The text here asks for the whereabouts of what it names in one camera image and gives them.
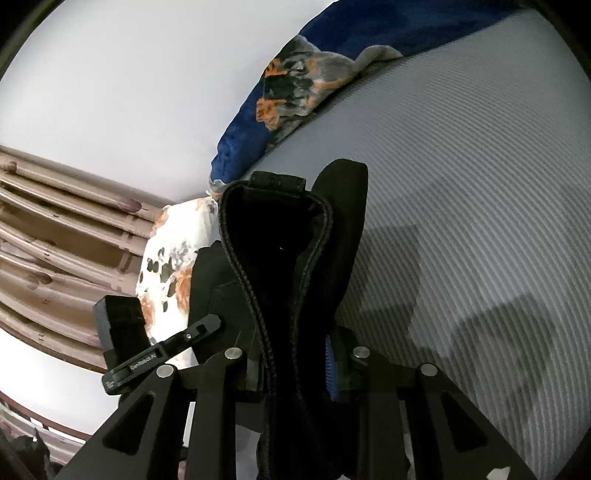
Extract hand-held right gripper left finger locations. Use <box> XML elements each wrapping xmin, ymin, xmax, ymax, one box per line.
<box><xmin>55</xmin><ymin>333</ymin><xmax>269</xmax><ymax>480</ymax></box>

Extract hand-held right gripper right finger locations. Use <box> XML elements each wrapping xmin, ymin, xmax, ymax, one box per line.
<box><xmin>324</xmin><ymin>325</ymin><xmax>539</xmax><ymax>480</ymax></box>

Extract black pants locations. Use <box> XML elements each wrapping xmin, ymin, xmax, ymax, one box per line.
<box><xmin>185</xmin><ymin>158</ymin><xmax>411</xmax><ymax>480</ymax></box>

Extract white floral pillow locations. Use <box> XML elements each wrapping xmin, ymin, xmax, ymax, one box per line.
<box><xmin>135</xmin><ymin>196</ymin><xmax>220</xmax><ymax>370</ymax></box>

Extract brown wooden headboard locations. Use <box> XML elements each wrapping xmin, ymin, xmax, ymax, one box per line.
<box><xmin>0</xmin><ymin>145</ymin><xmax>169</xmax><ymax>446</ymax></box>

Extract dark cloth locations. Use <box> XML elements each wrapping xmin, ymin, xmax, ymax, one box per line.
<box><xmin>7</xmin><ymin>434</ymin><xmax>63</xmax><ymax>480</ymax></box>

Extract grey mesh bed cover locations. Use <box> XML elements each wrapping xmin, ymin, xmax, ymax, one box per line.
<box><xmin>259</xmin><ymin>25</ymin><xmax>587</xmax><ymax>480</ymax></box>

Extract blue printed blanket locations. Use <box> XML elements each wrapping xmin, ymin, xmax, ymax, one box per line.
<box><xmin>206</xmin><ymin>0</ymin><xmax>527</xmax><ymax>199</ymax></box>

